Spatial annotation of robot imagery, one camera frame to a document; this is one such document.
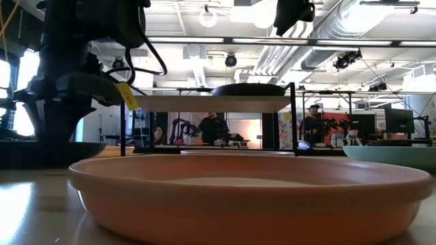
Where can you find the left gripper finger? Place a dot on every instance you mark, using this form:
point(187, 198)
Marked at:
point(58, 126)

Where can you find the dark navy plate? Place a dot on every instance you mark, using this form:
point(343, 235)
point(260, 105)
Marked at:
point(20, 154)

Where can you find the black plate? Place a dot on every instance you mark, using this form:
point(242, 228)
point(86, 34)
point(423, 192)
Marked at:
point(248, 90)

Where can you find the terracotta orange plate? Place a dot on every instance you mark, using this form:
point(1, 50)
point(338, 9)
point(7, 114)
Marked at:
point(238, 204)

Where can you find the light green plate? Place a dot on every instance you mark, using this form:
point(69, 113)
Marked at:
point(391, 156)

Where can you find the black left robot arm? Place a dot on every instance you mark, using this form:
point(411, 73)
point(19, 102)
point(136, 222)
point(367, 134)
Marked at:
point(68, 8)

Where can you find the wooden shelf with black legs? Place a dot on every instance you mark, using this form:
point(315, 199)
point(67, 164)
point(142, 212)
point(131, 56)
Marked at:
point(211, 103)

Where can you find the yellow tag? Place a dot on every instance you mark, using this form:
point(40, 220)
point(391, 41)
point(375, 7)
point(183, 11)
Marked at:
point(127, 97)

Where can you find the person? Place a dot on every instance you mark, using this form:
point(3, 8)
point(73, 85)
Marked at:
point(311, 126)
point(213, 131)

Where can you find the overhead crossbar with light strips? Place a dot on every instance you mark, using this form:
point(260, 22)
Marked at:
point(228, 40)

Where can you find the black ceiling spotlight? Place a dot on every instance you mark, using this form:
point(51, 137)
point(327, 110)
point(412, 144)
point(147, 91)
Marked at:
point(345, 60)
point(230, 60)

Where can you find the black background monitor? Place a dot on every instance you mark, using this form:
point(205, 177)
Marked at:
point(398, 120)

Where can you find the black overhead camera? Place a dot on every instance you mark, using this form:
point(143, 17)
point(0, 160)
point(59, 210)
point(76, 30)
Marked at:
point(293, 13)

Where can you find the silver ceiling air duct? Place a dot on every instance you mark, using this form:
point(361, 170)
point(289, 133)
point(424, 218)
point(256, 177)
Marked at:
point(327, 34)

